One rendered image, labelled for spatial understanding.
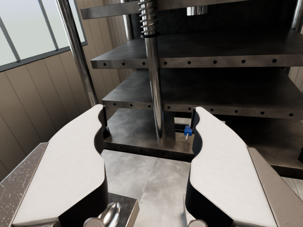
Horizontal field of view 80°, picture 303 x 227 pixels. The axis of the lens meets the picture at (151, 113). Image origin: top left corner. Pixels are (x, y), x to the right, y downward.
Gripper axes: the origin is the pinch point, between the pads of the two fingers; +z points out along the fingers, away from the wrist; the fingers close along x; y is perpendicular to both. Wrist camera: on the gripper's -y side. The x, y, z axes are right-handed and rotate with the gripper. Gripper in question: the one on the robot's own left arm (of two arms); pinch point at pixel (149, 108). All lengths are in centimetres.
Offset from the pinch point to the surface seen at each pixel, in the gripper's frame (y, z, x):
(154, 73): 22, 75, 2
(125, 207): 60, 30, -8
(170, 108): 43, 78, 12
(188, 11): -4, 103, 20
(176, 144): 65, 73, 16
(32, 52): 41, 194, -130
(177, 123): 51, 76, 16
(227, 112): 39, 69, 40
